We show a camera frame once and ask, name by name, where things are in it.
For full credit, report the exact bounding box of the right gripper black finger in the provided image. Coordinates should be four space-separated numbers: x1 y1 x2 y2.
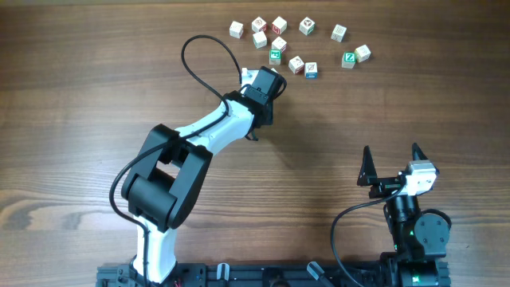
411 143 428 161
357 146 378 187

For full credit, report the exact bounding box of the wooden block blue side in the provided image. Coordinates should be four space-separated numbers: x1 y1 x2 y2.
304 62 318 79

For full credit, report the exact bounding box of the wooden block bee picture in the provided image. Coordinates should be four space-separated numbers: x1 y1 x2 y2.
229 21 244 39

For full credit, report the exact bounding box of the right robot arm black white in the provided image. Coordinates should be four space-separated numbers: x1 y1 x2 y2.
357 143 452 287

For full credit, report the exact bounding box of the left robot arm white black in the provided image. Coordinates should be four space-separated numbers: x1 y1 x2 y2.
121 67 287 286

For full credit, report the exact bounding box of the wooden block red side picture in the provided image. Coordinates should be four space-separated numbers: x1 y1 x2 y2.
288 56 304 74

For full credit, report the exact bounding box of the wooden block green top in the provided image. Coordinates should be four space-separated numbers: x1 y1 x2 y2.
269 49 281 65

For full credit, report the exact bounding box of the wooden block red drawing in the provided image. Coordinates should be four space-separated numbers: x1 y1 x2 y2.
272 37 287 53

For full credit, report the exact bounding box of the wooden block red letter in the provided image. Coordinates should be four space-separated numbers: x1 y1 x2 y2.
272 16 288 35

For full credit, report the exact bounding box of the wooden block green side picture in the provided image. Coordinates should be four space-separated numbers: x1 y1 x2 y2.
299 17 316 35

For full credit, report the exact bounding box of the wooden block green Z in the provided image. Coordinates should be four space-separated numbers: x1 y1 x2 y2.
341 52 356 69

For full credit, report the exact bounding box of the wooden block plain pattern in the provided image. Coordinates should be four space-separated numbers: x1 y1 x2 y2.
331 24 347 42

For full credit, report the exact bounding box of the wooden block yellow side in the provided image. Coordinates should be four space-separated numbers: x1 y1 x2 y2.
355 45 371 63

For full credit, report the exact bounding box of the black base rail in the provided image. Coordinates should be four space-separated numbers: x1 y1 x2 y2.
95 261 451 287

